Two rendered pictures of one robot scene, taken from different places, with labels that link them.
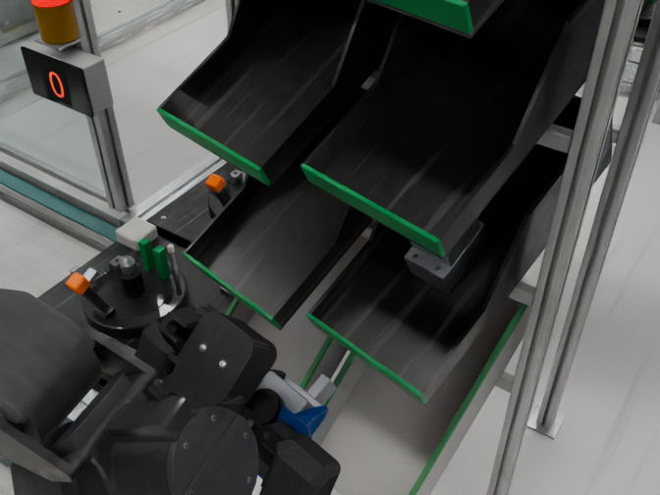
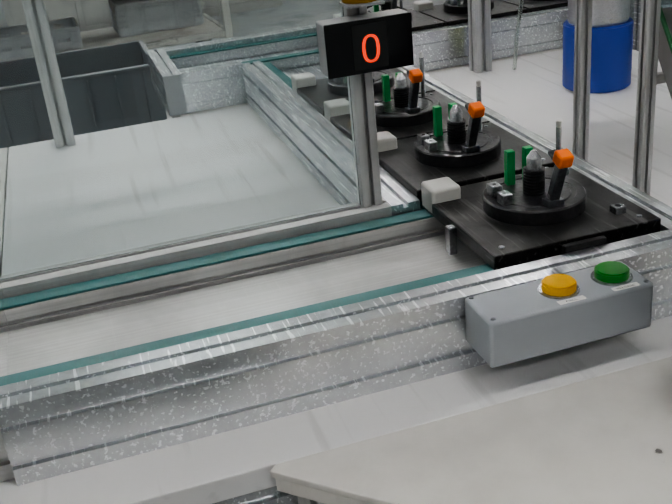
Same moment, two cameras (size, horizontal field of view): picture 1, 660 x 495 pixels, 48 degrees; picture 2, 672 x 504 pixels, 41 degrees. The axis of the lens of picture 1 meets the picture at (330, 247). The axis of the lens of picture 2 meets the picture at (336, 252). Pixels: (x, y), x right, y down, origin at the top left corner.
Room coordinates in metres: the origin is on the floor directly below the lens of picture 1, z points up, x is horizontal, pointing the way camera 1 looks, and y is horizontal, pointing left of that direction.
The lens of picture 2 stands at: (0.19, 1.33, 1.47)
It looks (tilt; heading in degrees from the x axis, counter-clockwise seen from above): 25 degrees down; 310
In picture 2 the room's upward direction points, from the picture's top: 6 degrees counter-clockwise
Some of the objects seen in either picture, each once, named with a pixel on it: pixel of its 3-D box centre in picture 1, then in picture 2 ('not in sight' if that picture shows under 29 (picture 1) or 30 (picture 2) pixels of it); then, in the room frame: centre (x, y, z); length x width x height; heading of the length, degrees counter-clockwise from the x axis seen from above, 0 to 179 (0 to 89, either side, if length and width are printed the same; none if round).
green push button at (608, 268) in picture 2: not in sight; (611, 275); (0.56, 0.40, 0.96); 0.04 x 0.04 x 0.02
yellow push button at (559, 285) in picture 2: not in sight; (558, 288); (0.60, 0.46, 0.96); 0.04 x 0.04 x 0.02
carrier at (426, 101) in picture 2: not in sight; (401, 93); (1.14, -0.02, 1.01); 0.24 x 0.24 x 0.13; 55
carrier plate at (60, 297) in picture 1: (137, 305); (533, 211); (0.73, 0.27, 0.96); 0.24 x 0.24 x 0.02; 55
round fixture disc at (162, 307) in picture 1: (135, 296); (533, 198); (0.73, 0.27, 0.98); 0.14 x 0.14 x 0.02
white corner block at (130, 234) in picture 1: (137, 238); (440, 195); (0.86, 0.29, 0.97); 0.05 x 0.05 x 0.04; 55
